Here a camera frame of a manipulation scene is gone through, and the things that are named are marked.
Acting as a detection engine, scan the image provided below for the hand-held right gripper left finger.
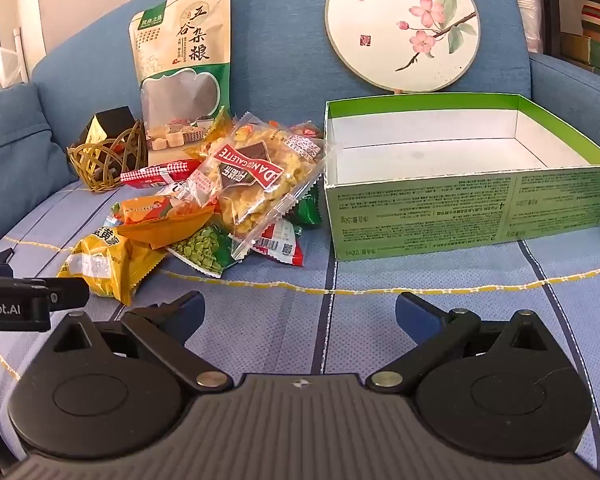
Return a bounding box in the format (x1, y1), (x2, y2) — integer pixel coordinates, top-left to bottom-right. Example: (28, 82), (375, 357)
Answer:
(45, 290), (233, 395)

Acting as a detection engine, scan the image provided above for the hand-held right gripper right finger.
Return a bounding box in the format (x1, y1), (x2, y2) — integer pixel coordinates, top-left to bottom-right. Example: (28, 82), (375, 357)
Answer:
(365, 291), (556, 393)

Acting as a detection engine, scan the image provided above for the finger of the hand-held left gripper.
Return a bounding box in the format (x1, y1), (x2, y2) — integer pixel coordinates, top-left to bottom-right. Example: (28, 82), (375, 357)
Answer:
(30, 276), (90, 311)

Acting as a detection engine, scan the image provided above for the yellow pastry packet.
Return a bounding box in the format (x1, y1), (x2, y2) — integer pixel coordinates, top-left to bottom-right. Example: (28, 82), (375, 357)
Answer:
(57, 227), (168, 307)

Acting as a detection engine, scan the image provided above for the green pea snack packet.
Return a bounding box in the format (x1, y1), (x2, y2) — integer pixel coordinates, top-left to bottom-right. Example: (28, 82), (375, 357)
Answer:
(167, 225), (246, 280)

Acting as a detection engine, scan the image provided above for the green cardboard box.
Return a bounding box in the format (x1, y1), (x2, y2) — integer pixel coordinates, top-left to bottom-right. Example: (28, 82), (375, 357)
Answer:
(321, 92), (600, 262)

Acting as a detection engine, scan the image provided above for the red checked-top snack packet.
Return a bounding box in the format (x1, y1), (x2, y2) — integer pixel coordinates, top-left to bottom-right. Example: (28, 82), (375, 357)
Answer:
(120, 159), (203, 188)

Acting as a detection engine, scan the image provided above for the clear yellow pasta snack packet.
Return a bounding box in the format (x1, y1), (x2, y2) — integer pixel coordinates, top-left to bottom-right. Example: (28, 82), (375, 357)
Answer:
(200, 112), (341, 263)

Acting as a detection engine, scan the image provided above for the dark green snack packet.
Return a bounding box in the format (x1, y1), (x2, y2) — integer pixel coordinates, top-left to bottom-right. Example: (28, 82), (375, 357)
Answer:
(285, 185), (323, 228)

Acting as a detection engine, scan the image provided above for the orange snack packet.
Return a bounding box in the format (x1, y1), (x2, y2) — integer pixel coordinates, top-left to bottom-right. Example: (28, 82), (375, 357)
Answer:
(111, 192), (216, 251)

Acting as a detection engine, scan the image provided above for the red barcode snack packet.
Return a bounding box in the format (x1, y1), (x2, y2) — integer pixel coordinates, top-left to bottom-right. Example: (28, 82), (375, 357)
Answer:
(252, 217), (305, 267)

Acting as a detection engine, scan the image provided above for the woven wicker basket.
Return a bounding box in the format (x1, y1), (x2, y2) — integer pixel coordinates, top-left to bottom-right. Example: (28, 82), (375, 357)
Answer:
(67, 119), (148, 193)

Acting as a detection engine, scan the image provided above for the blue cushion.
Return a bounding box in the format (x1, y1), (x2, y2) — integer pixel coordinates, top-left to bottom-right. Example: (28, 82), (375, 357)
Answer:
(0, 82), (78, 253)

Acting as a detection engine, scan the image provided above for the black and gold box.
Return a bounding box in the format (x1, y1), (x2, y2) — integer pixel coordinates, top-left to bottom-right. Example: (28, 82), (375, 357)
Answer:
(77, 106), (137, 148)

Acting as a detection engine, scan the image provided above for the yellow green-edged snack packet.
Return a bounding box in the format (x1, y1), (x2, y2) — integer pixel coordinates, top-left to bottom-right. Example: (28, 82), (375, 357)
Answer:
(185, 105), (233, 161)

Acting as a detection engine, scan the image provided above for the large beige grain pouch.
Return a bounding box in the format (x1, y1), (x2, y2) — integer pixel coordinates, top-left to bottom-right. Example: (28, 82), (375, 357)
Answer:
(128, 0), (232, 167)

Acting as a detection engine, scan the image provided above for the round floral hand fan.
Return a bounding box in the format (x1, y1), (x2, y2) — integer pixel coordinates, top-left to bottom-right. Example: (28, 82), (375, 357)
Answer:
(325, 0), (482, 96)

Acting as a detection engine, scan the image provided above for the green patterned box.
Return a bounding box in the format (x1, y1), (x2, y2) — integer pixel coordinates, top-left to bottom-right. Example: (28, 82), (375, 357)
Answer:
(560, 32), (600, 80)

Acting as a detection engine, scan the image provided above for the white foam roll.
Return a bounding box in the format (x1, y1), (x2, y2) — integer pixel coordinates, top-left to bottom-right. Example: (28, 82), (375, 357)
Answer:
(502, 0), (545, 56)

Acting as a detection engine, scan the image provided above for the black metal shelf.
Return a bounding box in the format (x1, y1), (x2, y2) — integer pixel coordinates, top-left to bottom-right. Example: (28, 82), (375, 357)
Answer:
(537, 0), (600, 81)

